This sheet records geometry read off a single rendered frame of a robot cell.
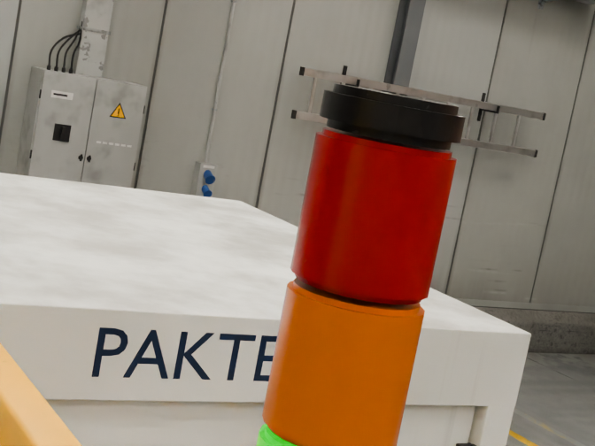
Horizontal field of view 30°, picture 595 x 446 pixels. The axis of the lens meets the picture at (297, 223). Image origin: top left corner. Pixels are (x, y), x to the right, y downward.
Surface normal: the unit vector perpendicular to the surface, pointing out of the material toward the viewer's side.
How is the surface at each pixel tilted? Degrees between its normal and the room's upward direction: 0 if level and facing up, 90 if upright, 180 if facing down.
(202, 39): 90
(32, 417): 0
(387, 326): 90
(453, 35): 90
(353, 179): 90
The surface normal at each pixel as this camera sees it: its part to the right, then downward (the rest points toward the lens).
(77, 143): 0.51, 0.22
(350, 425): 0.11, 0.16
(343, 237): -0.40, 0.05
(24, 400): 0.18, -0.97
